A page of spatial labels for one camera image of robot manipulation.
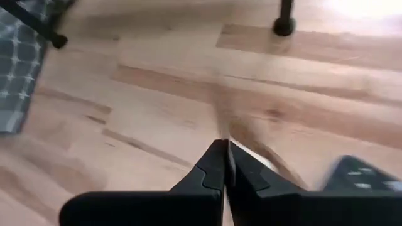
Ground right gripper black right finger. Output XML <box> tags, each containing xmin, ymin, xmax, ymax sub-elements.
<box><xmin>226</xmin><ymin>141</ymin><xmax>402</xmax><ymax>226</ymax></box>

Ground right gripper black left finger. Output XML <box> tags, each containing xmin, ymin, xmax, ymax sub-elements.
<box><xmin>59</xmin><ymin>139</ymin><xmax>229</xmax><ymax>226</ymax></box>

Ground green spice tin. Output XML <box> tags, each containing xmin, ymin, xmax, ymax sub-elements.
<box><xmin>323</xmin><ymin>155</ymin><xmax>402</xmax><ymax>193</ymax></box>

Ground black metal shelf, wooden boards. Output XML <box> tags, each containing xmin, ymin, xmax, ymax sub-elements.
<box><xmin>0</xmin><ymin>0</ymin><xmax>296</xmax><ymax>50</ymax></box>

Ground grey cloth with white grid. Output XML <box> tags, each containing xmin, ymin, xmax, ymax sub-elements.
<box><xmin>0</xmin><ymin>0</ymin><xmax>76</xmax><ymax>136</ymax></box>

